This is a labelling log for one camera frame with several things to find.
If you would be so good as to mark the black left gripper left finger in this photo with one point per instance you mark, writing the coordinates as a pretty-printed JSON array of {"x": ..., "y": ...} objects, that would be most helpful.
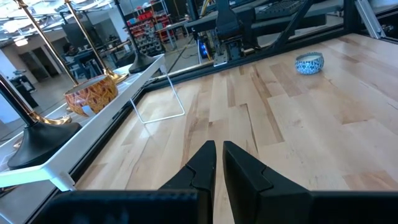
[{"x": 202, "y": 171}]

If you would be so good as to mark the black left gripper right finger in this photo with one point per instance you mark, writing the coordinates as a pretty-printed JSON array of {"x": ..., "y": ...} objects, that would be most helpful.
[{"x": 248, "y": 193}]

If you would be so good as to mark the tall black candlestick holder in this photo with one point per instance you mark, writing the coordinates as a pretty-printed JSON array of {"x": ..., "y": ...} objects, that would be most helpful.
[
  {"x": 141, "y": 63},
  {"x": 40, "y": 146}
]

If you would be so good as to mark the woven tan basket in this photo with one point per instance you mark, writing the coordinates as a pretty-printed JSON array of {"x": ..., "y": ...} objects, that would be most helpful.
[{"x": 93, "y": 96}]

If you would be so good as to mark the blue patterned candle tin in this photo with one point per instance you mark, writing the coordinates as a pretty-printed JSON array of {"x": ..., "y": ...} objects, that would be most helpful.
[{"x": 309, "y": 63}]

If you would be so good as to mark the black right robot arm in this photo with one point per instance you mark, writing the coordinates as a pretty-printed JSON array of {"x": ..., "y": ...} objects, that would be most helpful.
[{"x": 227, "y": 21}]

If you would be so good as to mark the red parts shelf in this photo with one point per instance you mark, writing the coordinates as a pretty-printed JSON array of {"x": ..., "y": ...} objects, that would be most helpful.
[{"x": 146, "y": 18}]

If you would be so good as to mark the black metal bar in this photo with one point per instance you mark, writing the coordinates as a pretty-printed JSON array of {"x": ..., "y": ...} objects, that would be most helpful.
[{"x": 295, "y": 23}]

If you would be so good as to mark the silver aluminium extrusion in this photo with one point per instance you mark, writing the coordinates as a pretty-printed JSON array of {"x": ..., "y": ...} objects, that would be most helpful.
[{"x": 370, "y": 18}]

